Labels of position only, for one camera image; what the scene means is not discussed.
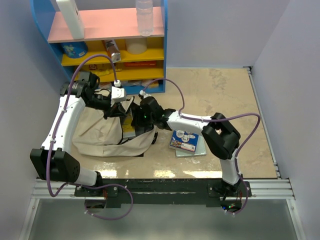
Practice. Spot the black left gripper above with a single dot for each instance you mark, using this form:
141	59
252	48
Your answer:
116	110

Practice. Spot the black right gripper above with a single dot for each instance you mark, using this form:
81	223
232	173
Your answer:
137	122

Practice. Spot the beige student backpack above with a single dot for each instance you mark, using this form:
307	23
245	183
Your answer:
98	137

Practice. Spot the dark blue cover book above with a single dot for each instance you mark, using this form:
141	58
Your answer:
184	141

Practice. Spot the pale blue hardcover book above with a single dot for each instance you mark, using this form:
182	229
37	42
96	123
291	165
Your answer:
200	150

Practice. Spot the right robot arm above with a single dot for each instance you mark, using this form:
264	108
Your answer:
221	137

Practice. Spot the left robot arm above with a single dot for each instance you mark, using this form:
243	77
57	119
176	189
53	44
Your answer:
53	161

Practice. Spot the yellow snack packet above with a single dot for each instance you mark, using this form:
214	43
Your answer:
100	72

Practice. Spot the orange flat box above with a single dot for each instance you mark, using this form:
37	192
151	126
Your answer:
140	64

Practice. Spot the colourful wooden shelf unit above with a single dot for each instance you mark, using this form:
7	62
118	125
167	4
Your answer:
102	24

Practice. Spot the brown silver snack packet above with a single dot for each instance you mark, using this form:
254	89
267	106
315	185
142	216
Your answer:
113	50

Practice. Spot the white round container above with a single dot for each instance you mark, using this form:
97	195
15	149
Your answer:
136	46

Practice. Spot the blue snack cup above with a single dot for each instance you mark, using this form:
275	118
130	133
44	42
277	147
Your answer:
75	50

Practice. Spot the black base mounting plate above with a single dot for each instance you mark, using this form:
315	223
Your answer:
165	191

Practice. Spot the clear plastic water bottle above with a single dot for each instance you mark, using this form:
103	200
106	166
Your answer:
145	17

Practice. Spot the white rectangular bottle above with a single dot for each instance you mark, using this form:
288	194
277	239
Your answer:
71	15

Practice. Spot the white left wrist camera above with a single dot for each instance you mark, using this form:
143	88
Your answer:
118	94

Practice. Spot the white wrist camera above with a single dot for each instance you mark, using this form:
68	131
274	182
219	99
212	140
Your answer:
142	94
118	94

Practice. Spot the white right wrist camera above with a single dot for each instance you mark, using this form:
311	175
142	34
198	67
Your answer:
142	94

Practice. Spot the aluminium rail frame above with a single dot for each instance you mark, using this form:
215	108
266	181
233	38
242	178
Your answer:
166	209

